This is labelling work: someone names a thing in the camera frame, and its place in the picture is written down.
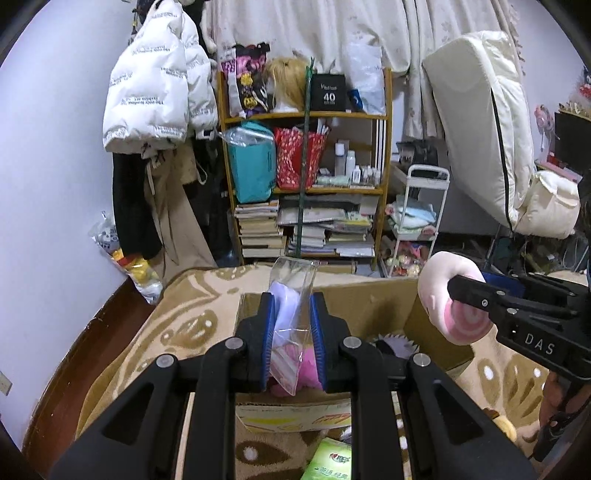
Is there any beige brown patterned blanket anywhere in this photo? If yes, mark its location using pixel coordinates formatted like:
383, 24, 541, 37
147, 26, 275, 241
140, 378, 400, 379
78, 266, 548, 479

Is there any wooden bookshelf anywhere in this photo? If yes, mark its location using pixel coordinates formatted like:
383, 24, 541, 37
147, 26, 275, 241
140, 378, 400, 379
215, 67, 395, 271

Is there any white pillow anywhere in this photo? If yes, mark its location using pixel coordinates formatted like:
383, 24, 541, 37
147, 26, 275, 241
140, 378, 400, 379
514, 170, 580, 240

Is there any white puffer jacket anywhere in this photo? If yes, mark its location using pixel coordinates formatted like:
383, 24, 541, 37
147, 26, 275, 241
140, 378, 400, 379
103, 1, 218, 158

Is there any printed cardboard box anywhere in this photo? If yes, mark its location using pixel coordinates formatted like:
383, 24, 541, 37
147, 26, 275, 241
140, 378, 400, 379
235, 274, 474, 434

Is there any pink swirl plush toy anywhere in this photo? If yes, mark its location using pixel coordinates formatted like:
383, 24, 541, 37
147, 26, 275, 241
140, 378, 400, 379
418, 251, 493, 345

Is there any green tissue pack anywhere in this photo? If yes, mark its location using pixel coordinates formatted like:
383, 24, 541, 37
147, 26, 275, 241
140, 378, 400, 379
301, 438, 352, 480

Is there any blonde wig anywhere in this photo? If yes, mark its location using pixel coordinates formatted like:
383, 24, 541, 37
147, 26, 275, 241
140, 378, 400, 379
264, 57, 308, 113

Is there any teal bag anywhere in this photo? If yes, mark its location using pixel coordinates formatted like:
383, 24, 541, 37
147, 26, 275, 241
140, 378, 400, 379
225, 122, 276, 203

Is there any white metal cart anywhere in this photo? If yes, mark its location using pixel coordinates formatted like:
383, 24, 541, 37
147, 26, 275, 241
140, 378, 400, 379
380, 164, 451, 278

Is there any floral curtain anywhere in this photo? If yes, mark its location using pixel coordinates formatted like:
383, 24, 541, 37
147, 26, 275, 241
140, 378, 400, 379
200, 0, 523, 140

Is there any white folded mattress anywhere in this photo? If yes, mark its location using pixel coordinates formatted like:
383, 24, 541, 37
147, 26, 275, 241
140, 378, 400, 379
423, 31, 541, 235

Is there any stack of books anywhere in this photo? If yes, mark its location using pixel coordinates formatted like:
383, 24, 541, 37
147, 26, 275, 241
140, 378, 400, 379
233, 199, 287, 259

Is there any yellow dog plush keychain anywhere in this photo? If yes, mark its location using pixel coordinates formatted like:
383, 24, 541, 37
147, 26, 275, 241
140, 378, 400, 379
484, 408, 518, 443

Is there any green thin pole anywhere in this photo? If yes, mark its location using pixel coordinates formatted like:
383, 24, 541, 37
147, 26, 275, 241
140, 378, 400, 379
295, 57, 315, 259

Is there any beige trench coat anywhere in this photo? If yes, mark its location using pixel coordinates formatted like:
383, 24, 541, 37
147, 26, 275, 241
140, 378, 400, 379
144, 141, 215, 286

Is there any black box number 40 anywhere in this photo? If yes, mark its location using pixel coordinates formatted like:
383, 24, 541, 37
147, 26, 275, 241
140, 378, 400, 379
311, 73, 346, 111

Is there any plastic bag with yellow toys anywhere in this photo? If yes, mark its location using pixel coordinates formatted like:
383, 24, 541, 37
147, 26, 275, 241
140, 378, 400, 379
89, 211, 163, 305

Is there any red patterned bag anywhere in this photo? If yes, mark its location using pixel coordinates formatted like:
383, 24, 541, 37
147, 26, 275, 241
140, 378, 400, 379
274, 128, 327, 191

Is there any clear bag with pink plush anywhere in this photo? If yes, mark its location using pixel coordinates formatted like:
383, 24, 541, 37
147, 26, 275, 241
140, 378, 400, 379
267, 257, 321, 398

